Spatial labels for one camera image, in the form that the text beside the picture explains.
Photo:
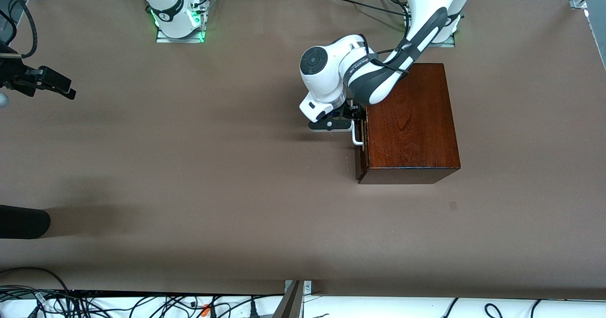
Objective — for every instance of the black rounded object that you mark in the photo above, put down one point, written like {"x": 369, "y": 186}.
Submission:
{"x": 23, "y": 222}

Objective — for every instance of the light wood drawer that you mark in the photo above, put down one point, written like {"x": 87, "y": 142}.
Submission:
{"x": 362, "y": 166}

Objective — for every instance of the silver metal bracket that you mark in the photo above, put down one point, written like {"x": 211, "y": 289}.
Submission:
{"x": 307, "y": 287}

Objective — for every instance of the dark brown wooden cabinet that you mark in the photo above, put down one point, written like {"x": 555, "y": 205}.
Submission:
{"x": 412, "y": 119}

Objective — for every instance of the grey aluminium beam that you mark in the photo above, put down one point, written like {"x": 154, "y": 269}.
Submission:
{"x": 289, "y": 306}

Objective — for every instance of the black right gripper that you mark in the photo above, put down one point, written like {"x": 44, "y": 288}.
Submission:
{"x": 13, "y": 78}

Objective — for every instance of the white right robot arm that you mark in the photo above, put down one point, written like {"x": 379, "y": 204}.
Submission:
{"x": 165, "y": 5}

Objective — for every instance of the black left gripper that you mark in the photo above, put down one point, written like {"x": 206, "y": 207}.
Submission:
{"x": 352, "y": 109}

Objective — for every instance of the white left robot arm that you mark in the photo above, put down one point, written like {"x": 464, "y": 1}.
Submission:
{"x": 326, "y": 72}

